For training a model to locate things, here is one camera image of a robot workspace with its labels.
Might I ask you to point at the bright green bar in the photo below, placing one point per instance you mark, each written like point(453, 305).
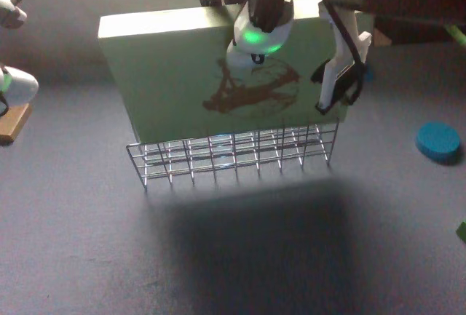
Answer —
point(457, 35)

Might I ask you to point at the green number eight block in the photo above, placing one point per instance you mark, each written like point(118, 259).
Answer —
point(463, 232)

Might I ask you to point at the grey table cloth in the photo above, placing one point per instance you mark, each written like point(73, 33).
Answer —
point(109, 238)

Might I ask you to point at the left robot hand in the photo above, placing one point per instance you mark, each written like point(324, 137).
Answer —
point(12, 15)

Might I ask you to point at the blue oval disc block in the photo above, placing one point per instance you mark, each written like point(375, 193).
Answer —
point(437, 140)

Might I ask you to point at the pale green hardcover book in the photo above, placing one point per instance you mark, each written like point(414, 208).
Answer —
point(164, 82)

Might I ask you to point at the plain wooden block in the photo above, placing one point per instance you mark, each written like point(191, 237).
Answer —
point(12, 126)

